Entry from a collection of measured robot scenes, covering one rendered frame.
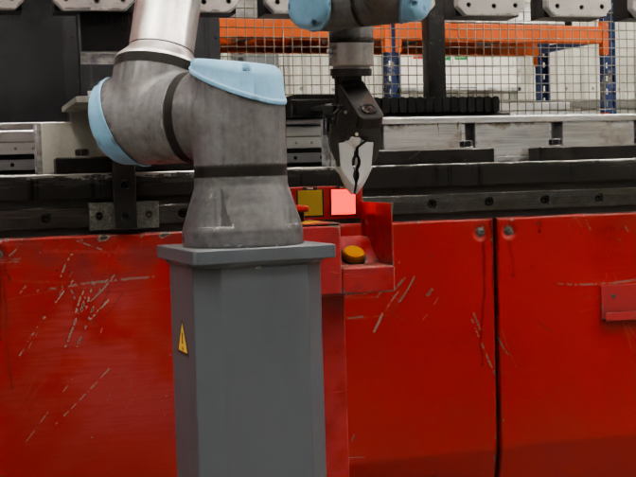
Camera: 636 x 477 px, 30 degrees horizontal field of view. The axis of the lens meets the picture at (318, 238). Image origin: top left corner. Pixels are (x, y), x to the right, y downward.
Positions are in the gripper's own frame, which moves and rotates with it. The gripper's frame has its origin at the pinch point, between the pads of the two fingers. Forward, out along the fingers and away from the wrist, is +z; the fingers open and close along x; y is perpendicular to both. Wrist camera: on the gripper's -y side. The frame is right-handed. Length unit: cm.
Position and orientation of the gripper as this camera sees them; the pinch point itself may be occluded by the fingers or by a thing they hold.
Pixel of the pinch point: (355, 186)
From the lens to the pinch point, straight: 202.5
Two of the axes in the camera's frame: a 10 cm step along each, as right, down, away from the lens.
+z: 0.0, 9.9, 1.3
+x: -9.6, 0.4, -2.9
